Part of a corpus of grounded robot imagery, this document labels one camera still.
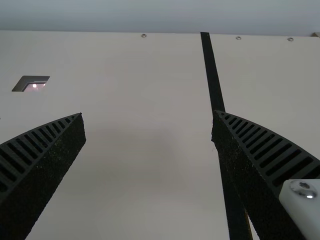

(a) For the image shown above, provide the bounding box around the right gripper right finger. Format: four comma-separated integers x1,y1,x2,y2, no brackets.
211,109,320,240

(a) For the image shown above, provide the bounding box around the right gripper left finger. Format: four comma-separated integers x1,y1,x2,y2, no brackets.
0,112,87,240

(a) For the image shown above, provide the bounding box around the black strip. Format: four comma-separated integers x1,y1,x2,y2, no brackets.
200,31,252,240

